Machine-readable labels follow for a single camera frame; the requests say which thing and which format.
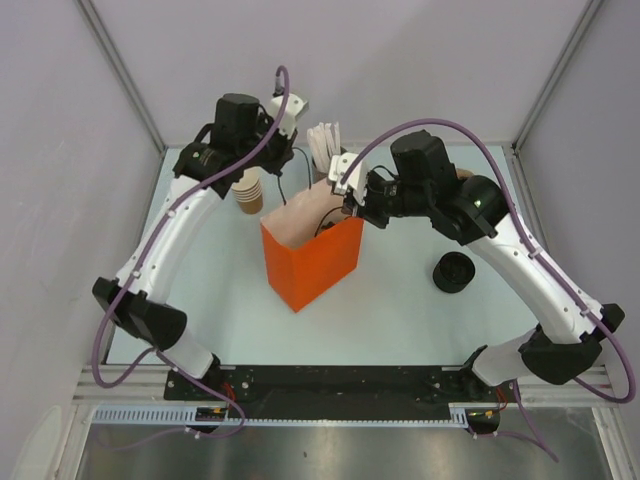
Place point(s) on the stack of brown paper cups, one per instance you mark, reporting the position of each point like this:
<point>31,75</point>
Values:
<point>248,192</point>

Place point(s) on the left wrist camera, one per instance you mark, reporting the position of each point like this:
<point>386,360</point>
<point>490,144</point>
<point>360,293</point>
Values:
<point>295,108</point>

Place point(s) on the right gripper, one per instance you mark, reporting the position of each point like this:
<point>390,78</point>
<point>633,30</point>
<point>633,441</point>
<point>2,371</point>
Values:
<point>367,211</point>

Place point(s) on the orange paper bag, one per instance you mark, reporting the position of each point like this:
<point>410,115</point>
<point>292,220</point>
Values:
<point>309,244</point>

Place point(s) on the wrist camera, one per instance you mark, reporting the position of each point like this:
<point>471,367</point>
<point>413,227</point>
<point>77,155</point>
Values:
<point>347,177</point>
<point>295,108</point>

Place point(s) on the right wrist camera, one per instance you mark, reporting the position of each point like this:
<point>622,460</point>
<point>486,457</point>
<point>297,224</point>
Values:
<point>347,177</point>

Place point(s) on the aluminium frame rail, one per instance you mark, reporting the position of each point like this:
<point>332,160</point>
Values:
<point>537,393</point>

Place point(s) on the white slotted cable duct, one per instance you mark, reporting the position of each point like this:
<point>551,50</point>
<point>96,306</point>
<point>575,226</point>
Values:
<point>169,415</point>

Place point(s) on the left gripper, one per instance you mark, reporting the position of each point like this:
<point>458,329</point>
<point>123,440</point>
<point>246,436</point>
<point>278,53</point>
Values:
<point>285,153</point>

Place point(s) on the white wrapped stirrers bundle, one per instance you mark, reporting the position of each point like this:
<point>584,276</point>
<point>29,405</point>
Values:
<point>324,141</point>

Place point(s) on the grey stirrer holder cup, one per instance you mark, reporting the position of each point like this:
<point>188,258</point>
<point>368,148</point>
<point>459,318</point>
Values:
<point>320,175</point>

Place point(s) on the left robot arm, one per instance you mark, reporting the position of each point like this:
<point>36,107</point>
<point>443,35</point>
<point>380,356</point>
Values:
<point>244,134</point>

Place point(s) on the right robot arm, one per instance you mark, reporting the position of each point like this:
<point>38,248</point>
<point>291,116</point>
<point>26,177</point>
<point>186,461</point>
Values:
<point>477,213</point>

